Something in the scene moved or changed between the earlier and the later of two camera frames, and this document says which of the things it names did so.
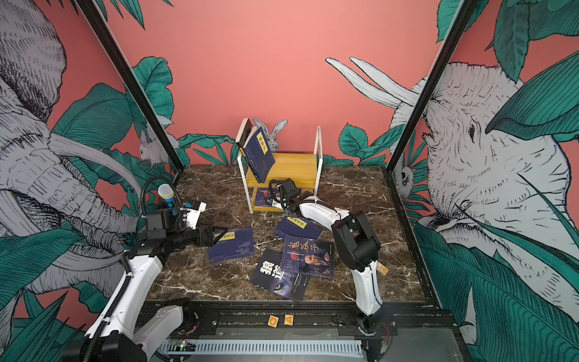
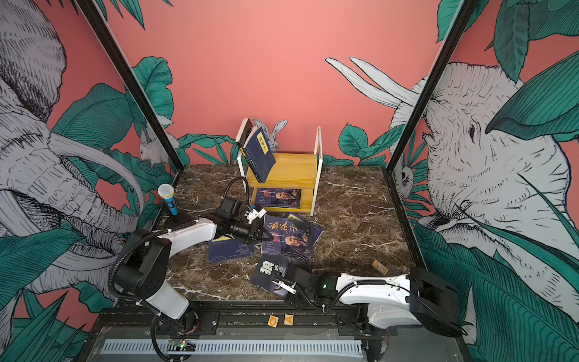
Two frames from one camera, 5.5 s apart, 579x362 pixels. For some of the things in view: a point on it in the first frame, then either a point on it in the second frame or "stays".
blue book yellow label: [258, 154] stays
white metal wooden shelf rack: [304, 170] stays
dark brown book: [245, 133] stays
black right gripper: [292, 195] → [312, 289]
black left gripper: [209, 240] → [255, 229]
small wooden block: [381, 268] stays
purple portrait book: [309, 256] → [289, 237]
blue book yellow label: [234, 243] stays
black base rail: [243, 320] stays
